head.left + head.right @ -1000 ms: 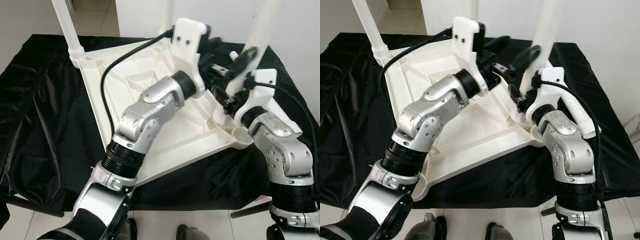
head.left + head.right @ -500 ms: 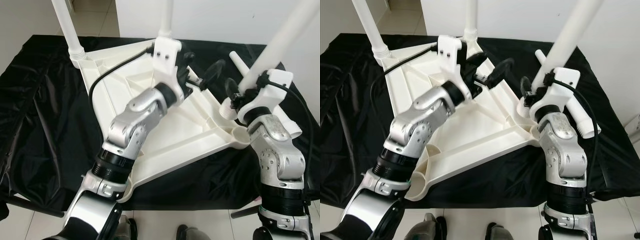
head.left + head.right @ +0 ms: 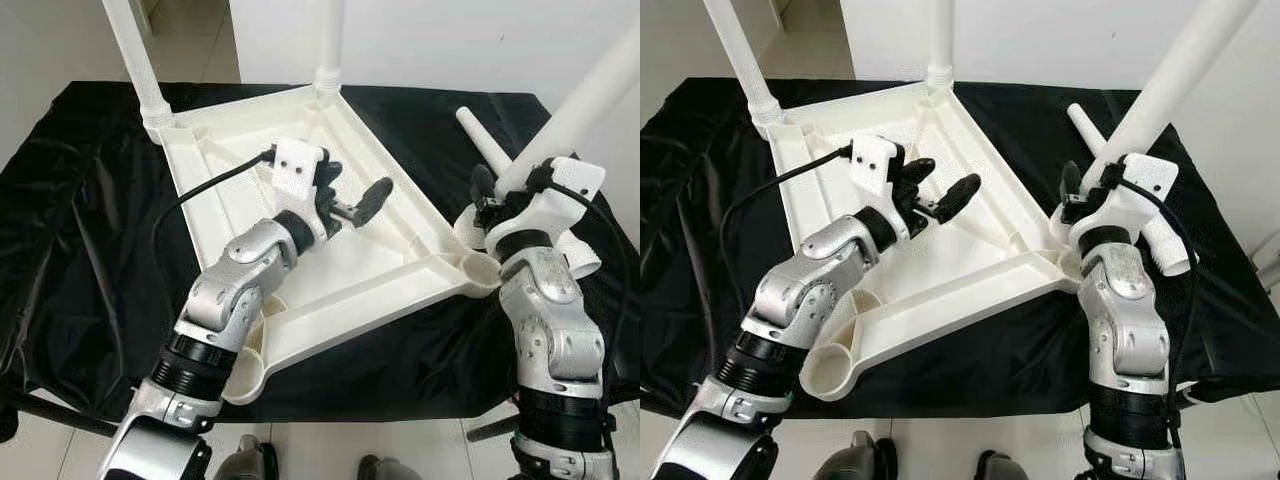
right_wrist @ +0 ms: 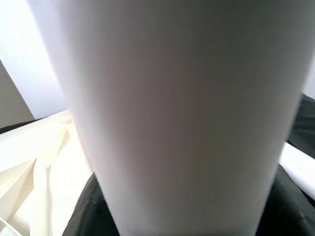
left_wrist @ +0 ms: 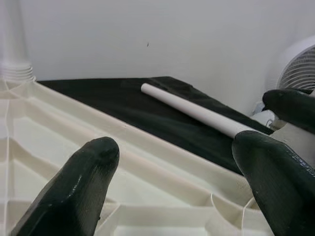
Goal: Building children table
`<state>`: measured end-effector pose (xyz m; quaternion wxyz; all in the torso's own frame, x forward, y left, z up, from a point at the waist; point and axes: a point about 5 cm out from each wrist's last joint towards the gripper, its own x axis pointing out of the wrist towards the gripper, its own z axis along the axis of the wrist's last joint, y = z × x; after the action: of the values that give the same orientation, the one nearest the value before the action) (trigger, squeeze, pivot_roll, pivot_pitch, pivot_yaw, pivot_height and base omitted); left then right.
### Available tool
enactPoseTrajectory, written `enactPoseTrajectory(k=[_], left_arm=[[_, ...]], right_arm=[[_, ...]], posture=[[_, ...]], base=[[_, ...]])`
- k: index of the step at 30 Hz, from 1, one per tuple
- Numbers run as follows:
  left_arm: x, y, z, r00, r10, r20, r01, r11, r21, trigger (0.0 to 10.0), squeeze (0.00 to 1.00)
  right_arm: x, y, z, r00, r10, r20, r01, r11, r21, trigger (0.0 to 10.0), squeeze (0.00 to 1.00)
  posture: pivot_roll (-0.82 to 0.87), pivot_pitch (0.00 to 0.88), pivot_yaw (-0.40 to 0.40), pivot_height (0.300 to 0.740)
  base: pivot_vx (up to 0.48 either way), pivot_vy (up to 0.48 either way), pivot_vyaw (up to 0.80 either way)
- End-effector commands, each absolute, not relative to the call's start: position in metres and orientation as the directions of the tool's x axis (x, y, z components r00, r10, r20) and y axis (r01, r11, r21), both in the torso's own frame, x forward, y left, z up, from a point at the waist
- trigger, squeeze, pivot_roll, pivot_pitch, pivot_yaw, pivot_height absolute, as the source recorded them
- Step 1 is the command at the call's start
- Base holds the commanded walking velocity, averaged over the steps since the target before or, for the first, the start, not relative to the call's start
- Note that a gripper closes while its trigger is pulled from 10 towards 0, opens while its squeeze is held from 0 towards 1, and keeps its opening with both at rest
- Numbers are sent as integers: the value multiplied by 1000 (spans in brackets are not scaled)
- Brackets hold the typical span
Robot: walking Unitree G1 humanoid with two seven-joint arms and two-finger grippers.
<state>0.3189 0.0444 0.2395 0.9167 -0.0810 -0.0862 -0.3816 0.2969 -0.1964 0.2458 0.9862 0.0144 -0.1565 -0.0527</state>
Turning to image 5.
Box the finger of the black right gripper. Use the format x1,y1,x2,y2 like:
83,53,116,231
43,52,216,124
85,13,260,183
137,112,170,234
262,88,315,135

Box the white plastic table top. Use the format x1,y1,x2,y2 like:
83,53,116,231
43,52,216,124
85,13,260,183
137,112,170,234
0,78,274,236

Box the white standing fan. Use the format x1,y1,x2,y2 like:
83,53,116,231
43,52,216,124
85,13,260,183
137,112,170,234
251,34,315,133

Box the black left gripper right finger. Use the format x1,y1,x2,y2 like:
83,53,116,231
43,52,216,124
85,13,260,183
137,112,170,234
232,131,315,236

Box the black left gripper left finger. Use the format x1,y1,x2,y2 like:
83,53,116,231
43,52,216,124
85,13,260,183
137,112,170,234
11,137,121,236

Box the white plastic table leg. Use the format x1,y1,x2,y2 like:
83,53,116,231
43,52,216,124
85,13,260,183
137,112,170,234
141,83,247,138
0,0,35,82

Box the black tablecloth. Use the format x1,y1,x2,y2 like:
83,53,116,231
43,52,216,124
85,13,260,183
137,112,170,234
36,75,275,177

